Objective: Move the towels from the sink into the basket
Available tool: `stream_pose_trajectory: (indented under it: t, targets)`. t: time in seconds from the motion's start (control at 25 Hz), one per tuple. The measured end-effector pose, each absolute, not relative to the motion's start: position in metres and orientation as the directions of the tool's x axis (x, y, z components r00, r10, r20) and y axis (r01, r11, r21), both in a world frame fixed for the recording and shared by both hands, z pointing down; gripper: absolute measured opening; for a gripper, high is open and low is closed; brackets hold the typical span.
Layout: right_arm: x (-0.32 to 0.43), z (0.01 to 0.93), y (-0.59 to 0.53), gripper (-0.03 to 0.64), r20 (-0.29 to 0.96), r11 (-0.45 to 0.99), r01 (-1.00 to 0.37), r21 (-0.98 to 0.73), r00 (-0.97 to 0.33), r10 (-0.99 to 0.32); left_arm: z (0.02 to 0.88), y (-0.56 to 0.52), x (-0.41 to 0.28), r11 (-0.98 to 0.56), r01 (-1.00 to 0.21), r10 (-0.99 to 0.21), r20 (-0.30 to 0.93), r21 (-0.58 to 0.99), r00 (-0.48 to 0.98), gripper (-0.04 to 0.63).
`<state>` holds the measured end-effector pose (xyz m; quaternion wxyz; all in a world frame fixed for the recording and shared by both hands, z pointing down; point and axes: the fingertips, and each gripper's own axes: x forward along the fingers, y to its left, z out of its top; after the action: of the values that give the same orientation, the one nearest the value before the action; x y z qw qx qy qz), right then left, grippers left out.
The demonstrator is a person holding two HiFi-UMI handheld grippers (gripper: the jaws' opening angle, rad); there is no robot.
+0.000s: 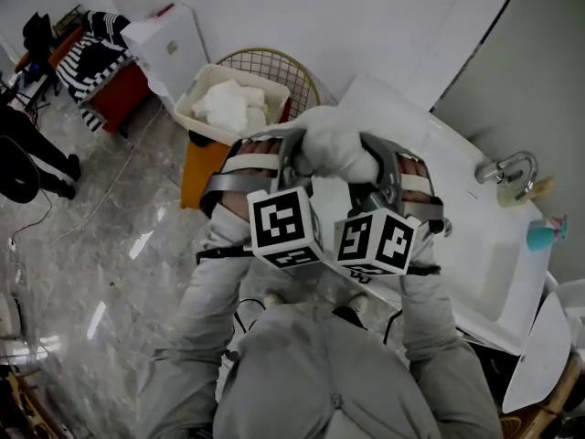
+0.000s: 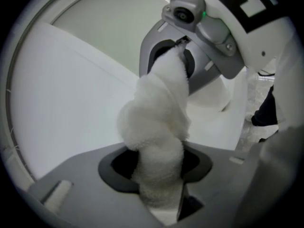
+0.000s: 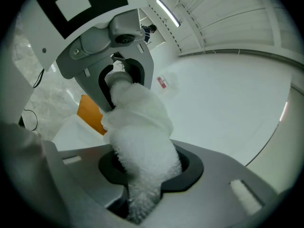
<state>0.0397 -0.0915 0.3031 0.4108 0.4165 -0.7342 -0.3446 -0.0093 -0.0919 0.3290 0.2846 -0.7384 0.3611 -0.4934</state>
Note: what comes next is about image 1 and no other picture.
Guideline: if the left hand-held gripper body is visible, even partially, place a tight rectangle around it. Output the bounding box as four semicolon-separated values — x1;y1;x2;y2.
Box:
199;128;326;271

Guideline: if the orange chair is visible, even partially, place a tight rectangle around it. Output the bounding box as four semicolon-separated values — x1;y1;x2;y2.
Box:
88;60;151;134

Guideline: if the white freestanding basin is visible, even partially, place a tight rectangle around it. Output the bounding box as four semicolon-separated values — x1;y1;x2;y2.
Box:
501;290;573;414

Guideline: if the person's right forearm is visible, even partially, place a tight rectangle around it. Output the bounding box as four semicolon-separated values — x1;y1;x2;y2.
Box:
396;223;505;439

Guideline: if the cream laundry basket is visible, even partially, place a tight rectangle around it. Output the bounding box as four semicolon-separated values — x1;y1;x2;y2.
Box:
174;63;293;147

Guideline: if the person's right hand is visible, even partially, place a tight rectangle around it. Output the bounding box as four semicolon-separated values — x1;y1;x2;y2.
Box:
399;158;436;203

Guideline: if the teal spray bottle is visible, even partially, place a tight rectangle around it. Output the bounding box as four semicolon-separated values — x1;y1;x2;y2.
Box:
526;213;570;252

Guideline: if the white floor cable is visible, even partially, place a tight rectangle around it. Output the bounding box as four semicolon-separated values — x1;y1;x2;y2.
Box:
47;102;165;250

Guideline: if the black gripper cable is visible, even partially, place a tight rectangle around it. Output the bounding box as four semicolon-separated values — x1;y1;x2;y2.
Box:
405;264;443;278
196;243;253;265

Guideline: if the chrome faucet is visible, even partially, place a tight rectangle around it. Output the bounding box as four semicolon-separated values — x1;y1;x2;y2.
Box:
474;150;540;201

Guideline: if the black floor cable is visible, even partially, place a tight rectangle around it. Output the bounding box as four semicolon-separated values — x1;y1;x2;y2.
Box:
10;188;55;247

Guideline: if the orange chair seat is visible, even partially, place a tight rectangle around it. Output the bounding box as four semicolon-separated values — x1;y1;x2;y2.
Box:
179;141;235;210

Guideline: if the person's grey jacket torso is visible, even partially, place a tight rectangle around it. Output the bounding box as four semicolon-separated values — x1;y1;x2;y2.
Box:
213;306;442;439

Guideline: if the white water dispenser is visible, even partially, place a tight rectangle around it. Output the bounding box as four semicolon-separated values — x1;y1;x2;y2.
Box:
122;2;212;105

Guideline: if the person's left forearm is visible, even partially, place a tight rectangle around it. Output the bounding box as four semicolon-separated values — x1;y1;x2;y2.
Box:
145;194;258;439

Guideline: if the person's left hand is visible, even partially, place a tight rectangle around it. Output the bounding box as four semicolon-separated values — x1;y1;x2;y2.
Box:
237;140;282;156

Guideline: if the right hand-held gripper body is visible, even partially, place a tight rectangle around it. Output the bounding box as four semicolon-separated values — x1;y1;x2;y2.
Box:
335;132;454;285

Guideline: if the round wire basket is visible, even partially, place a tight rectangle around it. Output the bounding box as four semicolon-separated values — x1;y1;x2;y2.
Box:
214;48;322;123

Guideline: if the white washbasin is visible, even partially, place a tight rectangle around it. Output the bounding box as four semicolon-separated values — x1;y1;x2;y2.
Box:
336;72;555;357

